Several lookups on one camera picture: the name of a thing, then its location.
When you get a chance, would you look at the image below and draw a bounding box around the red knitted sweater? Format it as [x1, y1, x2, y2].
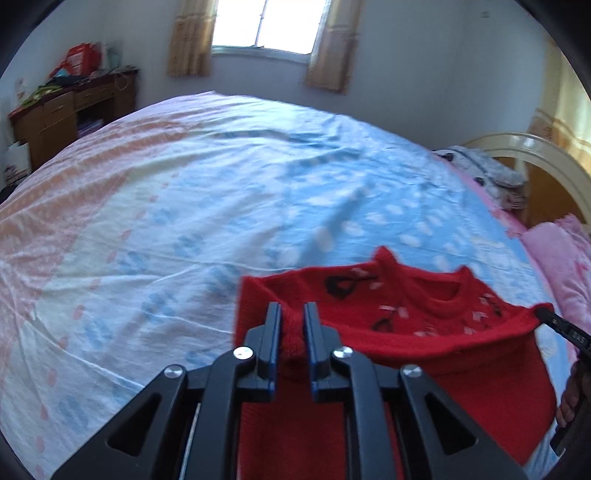
[235, 248, 556, 479]

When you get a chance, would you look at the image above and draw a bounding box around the bright bedroom window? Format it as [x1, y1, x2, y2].
[212, 0, 329, 63]

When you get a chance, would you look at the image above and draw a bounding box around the person right hand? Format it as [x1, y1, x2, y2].
[556, 360, 590, 428]

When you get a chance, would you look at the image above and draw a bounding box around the pink floral pillow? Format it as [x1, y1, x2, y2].
[521, 214, 591, 333]

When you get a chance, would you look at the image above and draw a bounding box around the cream wooden headboard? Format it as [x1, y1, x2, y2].
[466, 132, 590, 229]

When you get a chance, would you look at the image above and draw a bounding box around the grey white folded blanket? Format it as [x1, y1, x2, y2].
[434, 145, 528, 211]

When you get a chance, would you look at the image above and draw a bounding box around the blue pink patterned bedsheet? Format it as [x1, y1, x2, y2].
[1, 93, 553, 479]

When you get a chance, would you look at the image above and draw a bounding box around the yellow side window curtain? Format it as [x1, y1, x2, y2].
[528, 40, 591, 173]

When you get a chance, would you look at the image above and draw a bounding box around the white bag beside desk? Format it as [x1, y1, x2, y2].
[4, 143, 32, 186]

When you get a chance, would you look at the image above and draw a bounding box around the brown wooden desk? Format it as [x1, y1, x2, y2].
[8, 67, 139, 170]

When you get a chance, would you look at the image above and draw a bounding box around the window right beige curtain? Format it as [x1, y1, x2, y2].
[305, 0, 365, 94]

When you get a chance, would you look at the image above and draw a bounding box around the window beige curtain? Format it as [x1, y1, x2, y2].
[305, 0, 365, 94]
[167, 0, 218, 77]

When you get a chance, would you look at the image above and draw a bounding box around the green cloth on desk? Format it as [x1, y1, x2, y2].
[21, 85, 62, 108]

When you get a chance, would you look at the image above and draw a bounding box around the window left beige curtain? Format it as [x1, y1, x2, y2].
[167, 0, 218, 77]

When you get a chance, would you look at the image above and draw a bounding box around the red bag on desk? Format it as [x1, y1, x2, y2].
[49, 43, 102, 78]

